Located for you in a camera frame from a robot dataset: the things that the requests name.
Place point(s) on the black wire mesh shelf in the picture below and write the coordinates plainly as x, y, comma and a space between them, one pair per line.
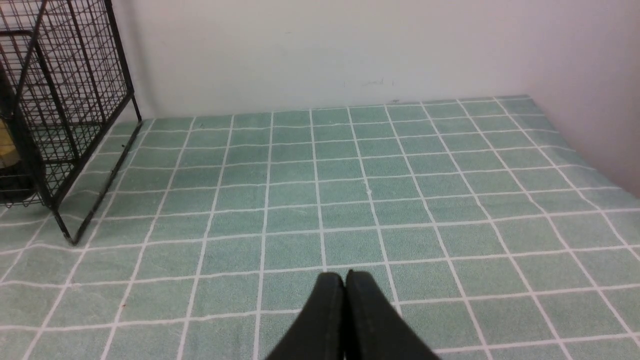
68, 68

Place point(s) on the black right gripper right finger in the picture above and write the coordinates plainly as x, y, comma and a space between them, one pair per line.
374, 330

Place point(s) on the vinegar bottle gold cap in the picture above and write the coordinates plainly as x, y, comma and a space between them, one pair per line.
22, 169

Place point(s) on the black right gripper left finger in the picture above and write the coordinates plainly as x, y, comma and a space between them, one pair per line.
316, 333

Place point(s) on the green checkered tablecloth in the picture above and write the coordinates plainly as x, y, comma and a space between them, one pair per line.
490, 235

